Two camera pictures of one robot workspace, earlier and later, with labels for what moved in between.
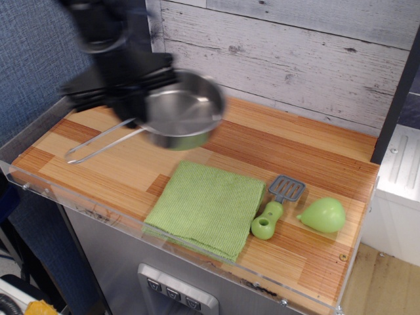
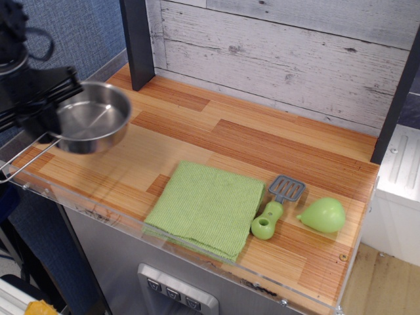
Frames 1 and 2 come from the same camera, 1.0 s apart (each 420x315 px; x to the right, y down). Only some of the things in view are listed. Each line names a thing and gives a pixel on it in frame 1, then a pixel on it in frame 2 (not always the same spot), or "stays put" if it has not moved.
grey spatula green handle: (283, 188) stays put
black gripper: (125, 78) -> (27, 97)
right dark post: (389, 126) stays put
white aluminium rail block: (399, 169) stays put
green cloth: (207, 209) stays put
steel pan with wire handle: (181, 110) -> (94, 119)
